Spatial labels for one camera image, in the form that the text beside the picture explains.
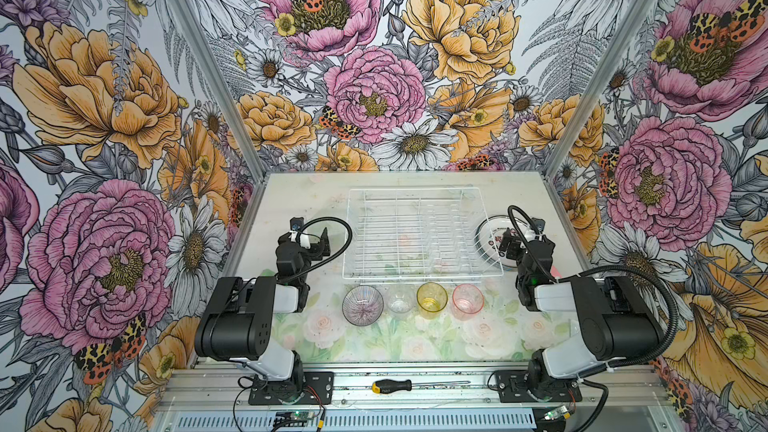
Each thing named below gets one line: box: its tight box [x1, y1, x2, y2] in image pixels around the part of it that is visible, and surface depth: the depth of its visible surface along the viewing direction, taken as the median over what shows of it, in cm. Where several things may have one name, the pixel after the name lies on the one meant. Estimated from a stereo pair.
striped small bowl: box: [342, 284, 384, 327], surface depth 87 cm
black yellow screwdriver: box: [371, 379, 472, 394], surface depth 75 cm
